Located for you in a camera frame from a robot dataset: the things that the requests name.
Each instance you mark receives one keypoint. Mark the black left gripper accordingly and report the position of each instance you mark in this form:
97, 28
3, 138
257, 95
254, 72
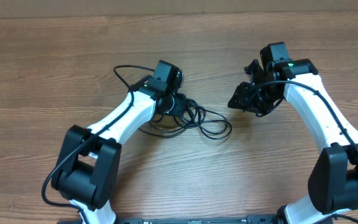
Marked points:
180, 107

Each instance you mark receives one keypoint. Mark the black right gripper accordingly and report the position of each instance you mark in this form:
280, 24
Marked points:
245, 103

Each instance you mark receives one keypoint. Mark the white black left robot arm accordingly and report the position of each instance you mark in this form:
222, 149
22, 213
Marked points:
87, 166

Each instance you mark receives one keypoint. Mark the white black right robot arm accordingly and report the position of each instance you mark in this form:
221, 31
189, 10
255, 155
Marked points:
333, 183

